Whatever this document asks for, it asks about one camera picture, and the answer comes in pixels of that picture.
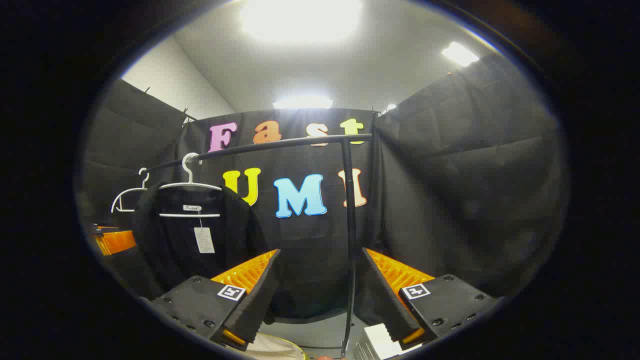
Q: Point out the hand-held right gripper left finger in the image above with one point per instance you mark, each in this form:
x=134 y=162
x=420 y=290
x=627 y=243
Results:
x=260 y=295

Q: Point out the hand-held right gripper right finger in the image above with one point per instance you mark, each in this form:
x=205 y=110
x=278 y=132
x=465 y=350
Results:
x=385 y=295

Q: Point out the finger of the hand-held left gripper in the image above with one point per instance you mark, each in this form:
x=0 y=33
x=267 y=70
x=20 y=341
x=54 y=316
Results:
x=117 y=242

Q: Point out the black knit garment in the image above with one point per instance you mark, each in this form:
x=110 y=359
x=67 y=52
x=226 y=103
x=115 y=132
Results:
x=170 y=250

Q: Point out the beige laundry hamper yellow rim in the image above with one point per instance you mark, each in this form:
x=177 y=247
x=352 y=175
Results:
x=275 y=350

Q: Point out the white plastic hanger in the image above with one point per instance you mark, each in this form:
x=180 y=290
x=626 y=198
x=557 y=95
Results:
x=144 y=183
x=188 y=172

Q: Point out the black metal clothes rack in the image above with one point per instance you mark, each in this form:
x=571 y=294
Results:
x=350 y=225

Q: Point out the long ceiling light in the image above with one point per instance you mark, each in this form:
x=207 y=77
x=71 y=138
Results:
x=302 y=103

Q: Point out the small rectangular ceiling light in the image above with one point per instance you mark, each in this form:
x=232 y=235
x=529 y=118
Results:
x=460 y=54

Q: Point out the large ceiling light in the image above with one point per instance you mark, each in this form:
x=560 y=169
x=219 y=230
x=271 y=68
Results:
x=300 y=20

